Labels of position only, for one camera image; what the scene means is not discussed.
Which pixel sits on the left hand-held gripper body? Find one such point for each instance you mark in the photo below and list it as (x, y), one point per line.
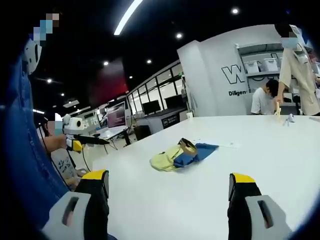
(73, 125)

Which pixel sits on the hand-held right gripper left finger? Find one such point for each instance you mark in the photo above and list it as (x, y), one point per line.
(75, 225)

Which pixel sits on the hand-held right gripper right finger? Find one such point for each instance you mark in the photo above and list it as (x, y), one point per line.
(252, 220)

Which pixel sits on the white template sheet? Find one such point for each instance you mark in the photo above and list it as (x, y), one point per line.
(228, 145)

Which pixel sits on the yellow and blue garment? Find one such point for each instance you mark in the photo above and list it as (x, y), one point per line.
(175, 157)

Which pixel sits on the white desk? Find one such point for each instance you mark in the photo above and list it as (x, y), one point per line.
(113, 132)

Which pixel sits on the computer monitor with lit screen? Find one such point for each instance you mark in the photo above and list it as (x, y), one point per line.
(116, 115)

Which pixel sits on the person's blue jacket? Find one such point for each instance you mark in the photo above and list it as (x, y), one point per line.
(27, 140)

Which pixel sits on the black computer monitor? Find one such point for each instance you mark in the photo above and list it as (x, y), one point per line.
(173, 102)
(150, 107)

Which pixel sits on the white chest device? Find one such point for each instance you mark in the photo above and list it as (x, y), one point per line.
(32, 56)

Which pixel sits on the black sign board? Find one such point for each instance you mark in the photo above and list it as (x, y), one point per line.
(170, 121)

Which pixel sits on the white paper cup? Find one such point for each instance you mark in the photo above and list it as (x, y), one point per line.
(190, 115)

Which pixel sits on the small grey-blue object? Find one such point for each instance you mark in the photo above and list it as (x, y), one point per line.
(290, 120)

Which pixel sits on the long ceiling strip light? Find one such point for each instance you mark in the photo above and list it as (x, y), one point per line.
(127, 17)

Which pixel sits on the grey storage shelf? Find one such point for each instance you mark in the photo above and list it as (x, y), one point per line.
(260, 75)

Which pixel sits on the white storage bin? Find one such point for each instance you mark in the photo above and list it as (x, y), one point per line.
(253, 67)
(270, 64)

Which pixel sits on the red wall panel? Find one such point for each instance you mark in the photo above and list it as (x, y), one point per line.
(112, 82)

